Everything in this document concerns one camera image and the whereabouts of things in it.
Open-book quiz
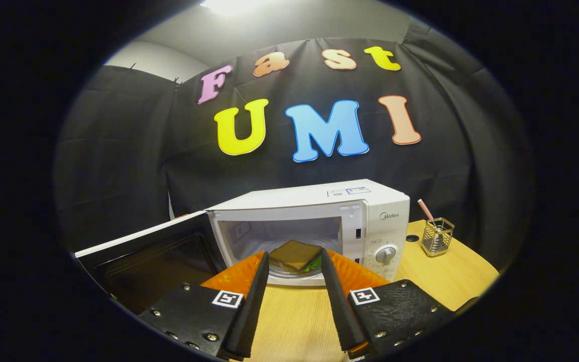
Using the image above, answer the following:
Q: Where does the pink striped straw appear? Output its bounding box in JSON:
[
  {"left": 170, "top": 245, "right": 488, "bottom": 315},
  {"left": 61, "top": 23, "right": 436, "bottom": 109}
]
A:
[{"left": 417, "top": 199, "right": 436, "bottom": 223}]

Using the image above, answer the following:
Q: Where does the metal mesh utensil holder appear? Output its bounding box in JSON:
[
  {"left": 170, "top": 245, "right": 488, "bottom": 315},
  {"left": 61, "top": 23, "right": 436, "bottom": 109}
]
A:
[{"left": 420, "top": 217, "right": 455, "bottom": 258}]

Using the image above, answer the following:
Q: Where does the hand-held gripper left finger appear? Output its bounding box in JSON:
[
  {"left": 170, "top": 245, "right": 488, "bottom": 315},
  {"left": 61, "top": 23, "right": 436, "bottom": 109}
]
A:
[{"left": 138, "top": 250, "right": 270, "bottom": 361}]

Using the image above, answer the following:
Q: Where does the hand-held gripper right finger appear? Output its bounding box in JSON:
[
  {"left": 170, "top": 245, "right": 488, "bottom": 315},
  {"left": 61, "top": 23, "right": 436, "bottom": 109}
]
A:
[{"left": 320, "top": 248, "right": 457, "bottom": 358}]

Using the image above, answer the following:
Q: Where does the white microwave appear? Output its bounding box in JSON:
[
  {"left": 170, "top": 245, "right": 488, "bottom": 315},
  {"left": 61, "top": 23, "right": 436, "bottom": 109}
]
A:
[{"left": 73, "top": 178, "right": 412, "bottom": 315}]

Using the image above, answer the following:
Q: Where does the brown bread lettuce sandwich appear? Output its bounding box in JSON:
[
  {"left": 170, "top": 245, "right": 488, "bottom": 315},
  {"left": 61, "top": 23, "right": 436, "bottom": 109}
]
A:
[{"left": 268, "top": 240, "right": 324, "bottom": 275}]

